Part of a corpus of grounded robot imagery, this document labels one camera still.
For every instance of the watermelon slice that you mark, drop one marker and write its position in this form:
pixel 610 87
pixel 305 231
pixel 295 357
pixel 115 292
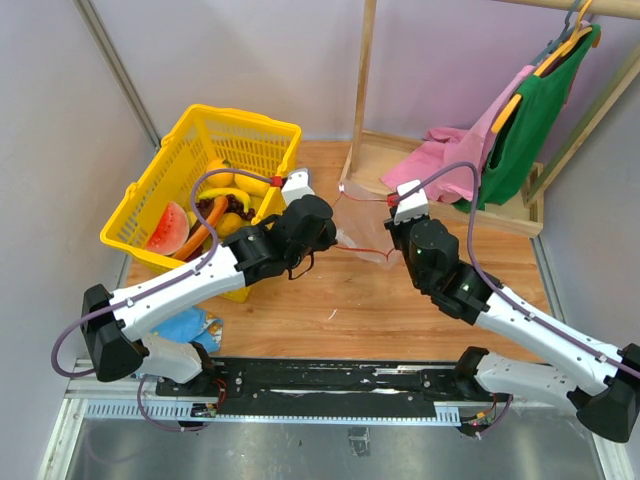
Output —
pixel 171 233

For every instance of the clear zip top bag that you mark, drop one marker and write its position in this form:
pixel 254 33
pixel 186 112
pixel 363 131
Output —
pixel 359 217

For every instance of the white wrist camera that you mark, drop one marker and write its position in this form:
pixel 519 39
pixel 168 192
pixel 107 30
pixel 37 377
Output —
pixel 413 202
pixel 298 184

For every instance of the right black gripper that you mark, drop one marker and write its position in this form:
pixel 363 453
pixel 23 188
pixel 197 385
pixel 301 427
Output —
pixel 389 224

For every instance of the blue patterned cloth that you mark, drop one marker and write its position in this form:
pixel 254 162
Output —
pixel 192 325

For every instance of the orange fruit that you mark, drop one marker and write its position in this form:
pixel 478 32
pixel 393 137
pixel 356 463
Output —
pixel 220 178

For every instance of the yellow hanger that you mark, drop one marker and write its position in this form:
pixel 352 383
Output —
pixel 559 53

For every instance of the green shirt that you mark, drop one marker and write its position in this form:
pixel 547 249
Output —
pixel 519 142

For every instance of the dark red grape bunch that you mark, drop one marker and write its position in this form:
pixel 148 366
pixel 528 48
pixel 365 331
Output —
pixel 205 206

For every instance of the grey hanger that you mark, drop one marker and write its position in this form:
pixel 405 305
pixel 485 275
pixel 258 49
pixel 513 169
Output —
pixel 576 13

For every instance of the yellow mango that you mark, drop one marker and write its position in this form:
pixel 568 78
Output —
pixel 251 183

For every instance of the yellow pear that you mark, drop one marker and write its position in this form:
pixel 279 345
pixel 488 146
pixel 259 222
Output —
pixel 228 224

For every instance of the yellow banana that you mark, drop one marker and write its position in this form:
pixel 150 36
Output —
pixel 238 194

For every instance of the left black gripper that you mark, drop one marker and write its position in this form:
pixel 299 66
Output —
pixel 327 239

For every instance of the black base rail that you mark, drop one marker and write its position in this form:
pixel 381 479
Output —
pixel 333 391

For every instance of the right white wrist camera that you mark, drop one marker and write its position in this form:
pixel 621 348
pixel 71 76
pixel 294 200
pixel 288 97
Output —
pixel 413 202

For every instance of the pink shirt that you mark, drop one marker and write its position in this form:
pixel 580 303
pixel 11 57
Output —
pixel 444 146

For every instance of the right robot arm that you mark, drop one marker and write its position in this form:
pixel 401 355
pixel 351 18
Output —
pixel 595 380

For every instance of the wooden clothes rack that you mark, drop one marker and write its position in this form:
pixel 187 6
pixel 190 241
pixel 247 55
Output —
pixel 379 161

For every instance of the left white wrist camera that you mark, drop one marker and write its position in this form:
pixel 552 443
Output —
pixel 298 184

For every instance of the yellow plastic basket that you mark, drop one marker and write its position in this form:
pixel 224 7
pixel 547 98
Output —
pixel 249 141

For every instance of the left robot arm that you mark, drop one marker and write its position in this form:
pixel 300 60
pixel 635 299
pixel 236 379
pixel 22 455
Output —
pixel 118 331

